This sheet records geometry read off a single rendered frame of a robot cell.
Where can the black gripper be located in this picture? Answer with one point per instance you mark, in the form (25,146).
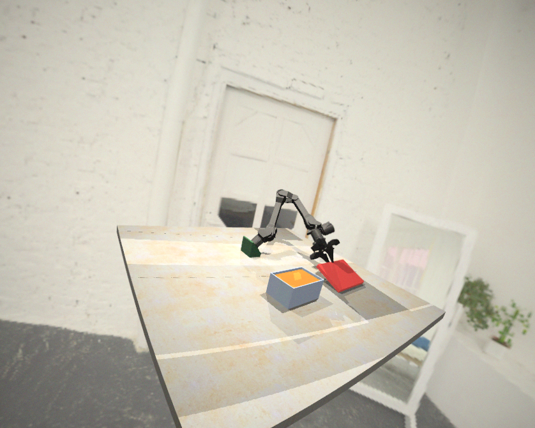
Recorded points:
(327,247)

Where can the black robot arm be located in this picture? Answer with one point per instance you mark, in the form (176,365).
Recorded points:
(315,228)

